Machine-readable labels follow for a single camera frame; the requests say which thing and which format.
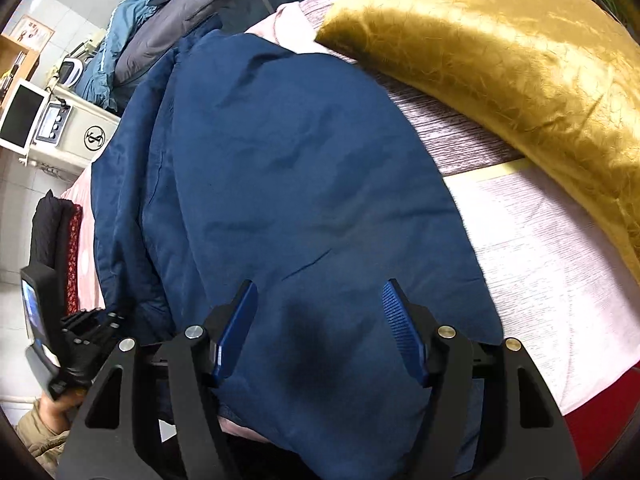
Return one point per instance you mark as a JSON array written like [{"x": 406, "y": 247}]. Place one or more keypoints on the navy blue padded jacket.
[{"x": 238, "y": 160}]

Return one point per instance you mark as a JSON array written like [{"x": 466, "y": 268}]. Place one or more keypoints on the white machine with control panel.
[{"x": 71, "y": 135}]

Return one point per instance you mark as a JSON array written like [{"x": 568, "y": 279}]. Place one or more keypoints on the person's left hand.
[{"x": 53, "y": 413}]

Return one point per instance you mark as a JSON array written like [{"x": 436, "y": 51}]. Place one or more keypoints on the red patterned garment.
[{"x": 71, "y": 291}]

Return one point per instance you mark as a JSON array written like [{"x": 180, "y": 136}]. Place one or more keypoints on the wooden cubby shelf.
[{"x": 16, "y": 62}]

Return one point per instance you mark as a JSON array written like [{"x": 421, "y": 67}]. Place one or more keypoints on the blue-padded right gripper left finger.
[{"x": 116, "y": 434}]

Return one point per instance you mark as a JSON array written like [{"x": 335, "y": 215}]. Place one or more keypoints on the white kettle appliance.
[{"x": 69, "y": 72}]

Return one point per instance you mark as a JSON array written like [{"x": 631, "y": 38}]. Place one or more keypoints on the wall poster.
[{"x": 31, "y": 34}]

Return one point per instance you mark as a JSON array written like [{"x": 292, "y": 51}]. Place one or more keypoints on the white tablet screen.
[{"x": 21, "y": 116}]

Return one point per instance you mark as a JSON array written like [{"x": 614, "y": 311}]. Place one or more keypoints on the red fabric bag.
[{"x": 603, "y": 423}]

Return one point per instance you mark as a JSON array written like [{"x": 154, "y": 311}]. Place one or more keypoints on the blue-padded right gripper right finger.
[{"x": 523, "y": 434}]

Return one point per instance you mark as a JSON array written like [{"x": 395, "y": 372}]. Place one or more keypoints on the black quilted jacket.
[{"x": 51, "y": 238}]

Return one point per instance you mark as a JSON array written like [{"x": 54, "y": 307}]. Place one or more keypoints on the gold satin pillow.
[{"x": 556, "y": 79}]

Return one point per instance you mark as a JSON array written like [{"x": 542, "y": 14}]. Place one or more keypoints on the pink polka dot bedsheet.
[{"x": 556, "y": 281}]

